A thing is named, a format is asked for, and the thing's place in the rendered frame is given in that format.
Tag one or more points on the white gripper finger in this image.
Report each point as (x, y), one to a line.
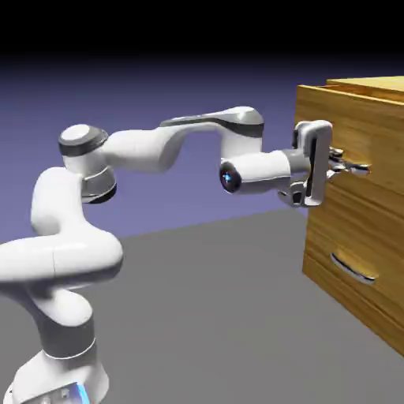
(335, 153)
(333, 172)

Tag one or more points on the light wood cabinet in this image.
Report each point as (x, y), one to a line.
(363, 227)

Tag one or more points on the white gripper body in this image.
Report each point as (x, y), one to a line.
(321, 148)

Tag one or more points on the wood drawer front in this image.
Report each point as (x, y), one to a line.
(366, 126)
(350, 233)

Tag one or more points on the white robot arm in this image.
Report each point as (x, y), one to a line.
(79, 255)

